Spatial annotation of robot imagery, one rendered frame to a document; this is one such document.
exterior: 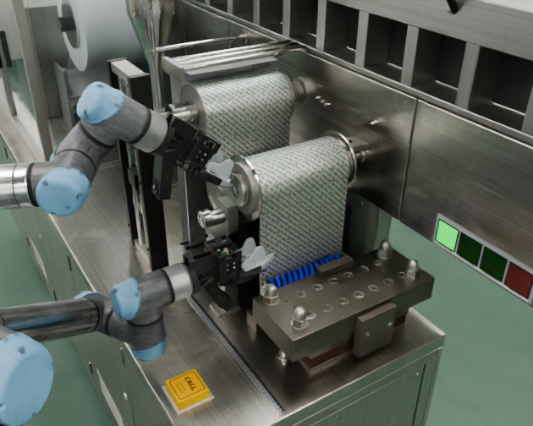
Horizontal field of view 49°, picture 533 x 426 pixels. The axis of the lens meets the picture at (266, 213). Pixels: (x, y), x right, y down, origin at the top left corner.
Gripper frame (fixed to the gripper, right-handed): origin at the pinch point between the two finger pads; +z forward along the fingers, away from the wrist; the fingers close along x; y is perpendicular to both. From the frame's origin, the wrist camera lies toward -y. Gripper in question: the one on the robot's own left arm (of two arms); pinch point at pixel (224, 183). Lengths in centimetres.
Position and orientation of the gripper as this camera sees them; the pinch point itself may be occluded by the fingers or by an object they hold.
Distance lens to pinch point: 125.5
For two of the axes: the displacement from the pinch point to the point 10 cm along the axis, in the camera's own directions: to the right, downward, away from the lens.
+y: 5.4, -8.3, -1.1
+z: 6.5, 3.4, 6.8
